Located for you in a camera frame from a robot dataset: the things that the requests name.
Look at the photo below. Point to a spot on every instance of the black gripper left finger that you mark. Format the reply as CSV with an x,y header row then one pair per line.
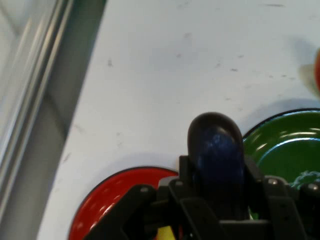
x,y
175,200

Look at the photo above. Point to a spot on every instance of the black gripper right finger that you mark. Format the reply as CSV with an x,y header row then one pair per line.
x,y
287,212

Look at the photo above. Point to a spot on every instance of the purple toy eggplant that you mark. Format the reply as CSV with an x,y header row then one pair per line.
x,y
215,145

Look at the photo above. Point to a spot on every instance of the red round plate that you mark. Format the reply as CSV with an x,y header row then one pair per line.
x,y
112,190

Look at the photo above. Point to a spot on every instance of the green round plate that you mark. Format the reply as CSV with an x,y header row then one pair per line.
x,y
287,145

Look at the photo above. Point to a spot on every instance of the toy watermelon slice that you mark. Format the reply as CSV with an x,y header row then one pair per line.
x,y
317,70

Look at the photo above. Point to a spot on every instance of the aluminium rail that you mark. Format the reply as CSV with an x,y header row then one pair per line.
x,y
32,75

